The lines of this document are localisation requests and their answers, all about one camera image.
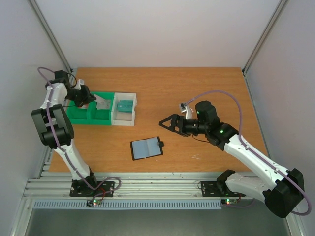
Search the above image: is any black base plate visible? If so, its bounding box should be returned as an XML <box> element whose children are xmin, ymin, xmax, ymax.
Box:
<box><xmin>197</xmin><ymin>181</ymin><xmax>246</xmax><ymax>198</ymax></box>
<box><xmin>69</xmin><ymin>179</ymin><xmax>116</xmax><ymax>197</ymax></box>

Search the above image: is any white blossom pattern card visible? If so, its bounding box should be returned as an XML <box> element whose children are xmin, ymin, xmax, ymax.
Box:
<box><xmin>93</xmin><ymin>94</ymin><xmax>106</xmax><ymax>105</ymax></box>

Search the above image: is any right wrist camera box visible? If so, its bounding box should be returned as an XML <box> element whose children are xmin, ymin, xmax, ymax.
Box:
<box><xmin>179</xmin><ymin>103</ymin><xmax>193</xmax><ymax>119</ymax></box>

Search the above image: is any grey aluminium frame rail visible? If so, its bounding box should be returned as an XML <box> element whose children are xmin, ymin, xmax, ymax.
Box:
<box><xmin>27</xmin><ymin>0</ymin><xmax>72</xmax><ymax>72</ymax></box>

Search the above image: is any black leather card holder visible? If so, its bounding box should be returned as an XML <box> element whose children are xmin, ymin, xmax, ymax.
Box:
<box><xmin>130</xmin><ymin>136</ymin><xmax>164</xmax><ymax>161</ymax></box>

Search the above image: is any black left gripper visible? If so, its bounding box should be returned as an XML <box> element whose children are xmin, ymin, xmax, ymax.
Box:
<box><xmin>66</xmin><ymin>85</ymin><xmax>97</xmax><ymax>107</ymax></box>

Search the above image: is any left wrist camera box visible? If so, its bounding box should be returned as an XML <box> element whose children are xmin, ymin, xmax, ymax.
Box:
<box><xmin>74</xmin><ymin>79</ymin><xmax>85</xmax><ymax>90</ymax></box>

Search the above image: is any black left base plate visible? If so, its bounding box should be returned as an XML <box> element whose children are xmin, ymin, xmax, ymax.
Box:
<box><xmin>69</xmin><ymin>179</ymin><xmax>116</xmax><ymax>197</ymax></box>

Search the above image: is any grey card with red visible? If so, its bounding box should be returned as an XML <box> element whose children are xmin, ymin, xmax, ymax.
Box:
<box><xmin>96</xmin><ymin>99</ymin><xmax>112</xmax><ymax>110</ymax></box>

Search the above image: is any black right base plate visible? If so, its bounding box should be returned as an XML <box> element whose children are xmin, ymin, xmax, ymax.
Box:
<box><xmin>197</xmin><ymin>181</ymin><xmax>246</xmax><ymax>198</ymax></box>

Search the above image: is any teal VIP card stack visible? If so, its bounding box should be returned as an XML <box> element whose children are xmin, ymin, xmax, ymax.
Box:
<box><xmin>117</xmin><ymin>100</ymin><xmax>133</xmax><ymax>113</ymax></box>

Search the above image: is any white plastic bin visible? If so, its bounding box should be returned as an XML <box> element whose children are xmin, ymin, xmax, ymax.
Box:
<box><xmin>111</xmin><ymin>92</ymin><xmax>137</xmax><ymax>126</ymax></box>

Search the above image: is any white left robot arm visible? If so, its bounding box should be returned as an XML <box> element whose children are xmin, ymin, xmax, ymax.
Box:
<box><xmin>31</xmin><ymin>70</ymin><xmax>99</xmax><ymax>196</ymax></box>

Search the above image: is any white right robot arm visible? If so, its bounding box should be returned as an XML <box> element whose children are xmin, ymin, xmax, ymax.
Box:
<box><xmin>159</xmin><ymin>101</ymin><xmax>305</xmax><ymax>218</ymax></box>

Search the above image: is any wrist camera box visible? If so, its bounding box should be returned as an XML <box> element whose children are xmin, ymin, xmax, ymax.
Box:
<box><xmin>179</xmin><ymin>103</ymin><xmax>193</xmax><ymax>119</ymax></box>
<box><xmin>74</xmin><ymin>79</ymin><xmax>85</xmax><ymax>90</ymax></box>

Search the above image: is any green plastic bin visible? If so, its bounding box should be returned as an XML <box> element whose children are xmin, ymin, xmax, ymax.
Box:
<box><xmin>66</xmin><ymin>92</ymin><xmax>115</xmax><ymax>125</ymax></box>

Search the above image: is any grey slotted cable duct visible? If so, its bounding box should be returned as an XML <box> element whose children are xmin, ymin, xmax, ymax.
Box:
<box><xmin>33</xmin><ymin>199</ymin><xmax>221</xmax><ymax>210</ymax></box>

